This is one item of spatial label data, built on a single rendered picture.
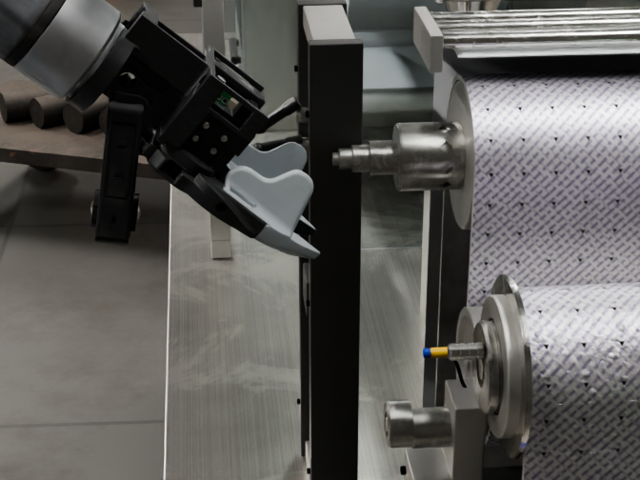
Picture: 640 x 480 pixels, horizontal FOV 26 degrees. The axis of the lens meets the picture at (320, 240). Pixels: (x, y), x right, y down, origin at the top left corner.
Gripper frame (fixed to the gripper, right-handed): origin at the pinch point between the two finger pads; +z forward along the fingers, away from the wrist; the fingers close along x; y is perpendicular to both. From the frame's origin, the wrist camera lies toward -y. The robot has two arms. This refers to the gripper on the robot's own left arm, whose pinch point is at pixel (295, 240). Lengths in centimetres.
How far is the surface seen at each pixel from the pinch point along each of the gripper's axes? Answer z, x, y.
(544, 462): 25.5, -5.5, -1.0
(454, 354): 15.9, -0.7, 0.3
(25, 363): 46, 228, -141
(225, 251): 27, 97, -38
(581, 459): 27.7, -5.5, 1.0
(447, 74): 12.9, 36.0, 12.1
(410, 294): 47, 82, -22
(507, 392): 19.5, -4.5, 1.5
